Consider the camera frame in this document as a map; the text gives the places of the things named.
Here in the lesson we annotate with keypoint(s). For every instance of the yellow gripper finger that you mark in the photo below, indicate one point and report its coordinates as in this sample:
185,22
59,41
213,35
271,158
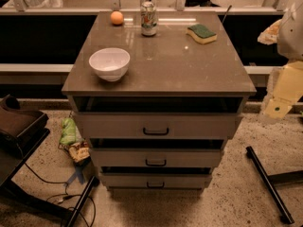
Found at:
269,35
287,90

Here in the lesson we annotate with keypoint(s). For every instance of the green and yellow sponge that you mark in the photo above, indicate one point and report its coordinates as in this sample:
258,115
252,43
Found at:
201,34

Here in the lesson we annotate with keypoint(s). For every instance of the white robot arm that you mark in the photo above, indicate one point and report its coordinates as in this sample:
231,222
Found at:
289,40

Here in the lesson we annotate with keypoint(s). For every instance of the white bowl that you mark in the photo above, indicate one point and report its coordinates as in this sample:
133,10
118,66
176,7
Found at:
110,64

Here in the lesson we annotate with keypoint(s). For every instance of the metal railing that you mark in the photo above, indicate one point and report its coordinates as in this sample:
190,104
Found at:
151,0

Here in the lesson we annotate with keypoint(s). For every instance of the soda can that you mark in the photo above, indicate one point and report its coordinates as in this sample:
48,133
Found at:
148,19

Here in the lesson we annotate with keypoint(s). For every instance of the orange ball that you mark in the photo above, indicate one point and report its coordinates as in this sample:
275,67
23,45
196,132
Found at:
117,18

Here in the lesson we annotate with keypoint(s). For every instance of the middle drawer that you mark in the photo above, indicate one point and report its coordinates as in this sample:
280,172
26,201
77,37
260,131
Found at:
155,157

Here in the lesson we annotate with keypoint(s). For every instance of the drawer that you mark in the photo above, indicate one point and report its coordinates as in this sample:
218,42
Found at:
158,181
158,125
155,157

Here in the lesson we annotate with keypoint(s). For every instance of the top drawer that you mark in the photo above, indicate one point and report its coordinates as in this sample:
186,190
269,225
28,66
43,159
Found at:
158,125

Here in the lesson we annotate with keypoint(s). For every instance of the bottom drawer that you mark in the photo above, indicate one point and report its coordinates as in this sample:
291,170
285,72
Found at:
158,181

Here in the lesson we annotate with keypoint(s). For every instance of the brown snack bag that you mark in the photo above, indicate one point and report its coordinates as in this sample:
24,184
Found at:
79,151

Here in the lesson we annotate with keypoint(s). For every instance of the blue tape cross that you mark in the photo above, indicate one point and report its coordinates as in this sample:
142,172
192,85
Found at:
77,175

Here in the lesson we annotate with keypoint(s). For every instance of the green snack bag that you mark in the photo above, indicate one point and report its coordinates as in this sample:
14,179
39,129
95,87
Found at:
70,133

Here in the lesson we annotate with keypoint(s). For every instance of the dark chair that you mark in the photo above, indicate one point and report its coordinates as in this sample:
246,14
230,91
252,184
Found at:
21,132

